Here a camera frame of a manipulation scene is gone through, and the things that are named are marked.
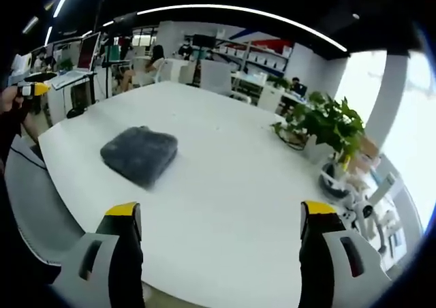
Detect grey towel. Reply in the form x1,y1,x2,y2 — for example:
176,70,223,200
99,125,179,190

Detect person's left hand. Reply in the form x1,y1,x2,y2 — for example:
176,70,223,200
0,87,26,117

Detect white standing desk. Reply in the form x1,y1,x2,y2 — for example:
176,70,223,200
50,70,97,91

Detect white robot toy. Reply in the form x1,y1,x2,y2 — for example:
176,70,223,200
340,192,375,229

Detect computer monitor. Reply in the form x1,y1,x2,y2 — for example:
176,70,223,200
76,32,102,72

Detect black and white headset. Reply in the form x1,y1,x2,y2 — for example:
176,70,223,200
319,161,352,200

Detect grey office chair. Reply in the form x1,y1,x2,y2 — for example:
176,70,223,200
4,136,87,265

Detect green potted plant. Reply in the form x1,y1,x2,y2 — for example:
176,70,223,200
270,91,367,163

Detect shelf with white boxes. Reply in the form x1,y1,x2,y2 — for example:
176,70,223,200
217,41,294,74

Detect long curved ceiling light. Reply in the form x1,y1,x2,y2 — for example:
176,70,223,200
135,3,349,52

